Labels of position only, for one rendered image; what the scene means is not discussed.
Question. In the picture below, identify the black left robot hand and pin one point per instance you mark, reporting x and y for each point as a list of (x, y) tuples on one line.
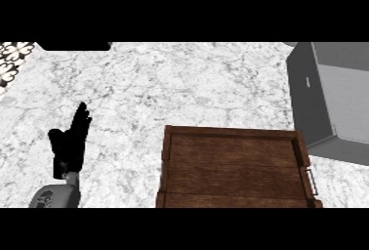
[(71, 143)]

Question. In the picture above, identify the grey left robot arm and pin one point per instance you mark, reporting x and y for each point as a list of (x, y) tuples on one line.
[(58, 195)]

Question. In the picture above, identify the brown wooden tray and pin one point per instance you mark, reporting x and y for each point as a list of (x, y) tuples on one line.
[(235, 169)]

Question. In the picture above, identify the grey open box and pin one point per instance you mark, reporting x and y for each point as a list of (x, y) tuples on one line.
[(331, 97)]

